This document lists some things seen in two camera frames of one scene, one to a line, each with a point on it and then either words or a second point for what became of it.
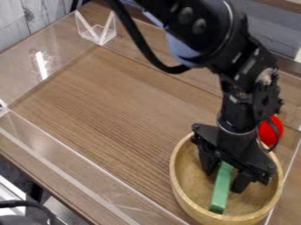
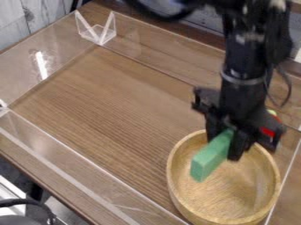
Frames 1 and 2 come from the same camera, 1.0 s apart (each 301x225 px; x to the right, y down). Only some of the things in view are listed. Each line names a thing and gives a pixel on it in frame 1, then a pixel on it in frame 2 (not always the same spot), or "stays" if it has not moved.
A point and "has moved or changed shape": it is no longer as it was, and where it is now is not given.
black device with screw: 37,215 stays
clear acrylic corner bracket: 97,33 stays
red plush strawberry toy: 271,130 stays
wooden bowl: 192,185 stays
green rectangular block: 220,194 has moved or changed shape
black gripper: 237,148 -> 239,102
